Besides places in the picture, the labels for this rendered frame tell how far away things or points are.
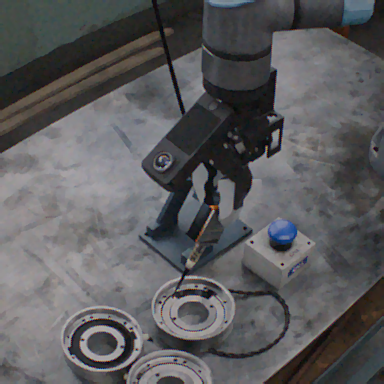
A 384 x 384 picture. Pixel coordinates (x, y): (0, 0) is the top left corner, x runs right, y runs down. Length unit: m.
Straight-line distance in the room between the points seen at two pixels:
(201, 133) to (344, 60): 0.74
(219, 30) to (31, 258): 0.48
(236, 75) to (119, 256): 0.39
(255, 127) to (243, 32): 0.15
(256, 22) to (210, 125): 0.14
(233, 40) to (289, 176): 0.48
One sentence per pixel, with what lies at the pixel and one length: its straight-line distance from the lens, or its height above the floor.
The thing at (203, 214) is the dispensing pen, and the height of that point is 0.94.
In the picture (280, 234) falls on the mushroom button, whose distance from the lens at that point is 1.02.
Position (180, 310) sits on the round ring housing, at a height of 0.82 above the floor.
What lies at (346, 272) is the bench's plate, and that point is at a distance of 1.09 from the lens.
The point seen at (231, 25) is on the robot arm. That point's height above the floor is 1.22.
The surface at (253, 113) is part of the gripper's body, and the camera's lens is 0.88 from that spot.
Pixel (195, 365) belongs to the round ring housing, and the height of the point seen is 0.83.
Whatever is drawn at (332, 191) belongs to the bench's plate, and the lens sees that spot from 1.21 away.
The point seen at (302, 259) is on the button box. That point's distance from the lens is 1.05.
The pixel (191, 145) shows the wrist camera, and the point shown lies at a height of 1.07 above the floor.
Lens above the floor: 1.61
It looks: 44 degrees down
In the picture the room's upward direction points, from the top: 2 degrees clockwise
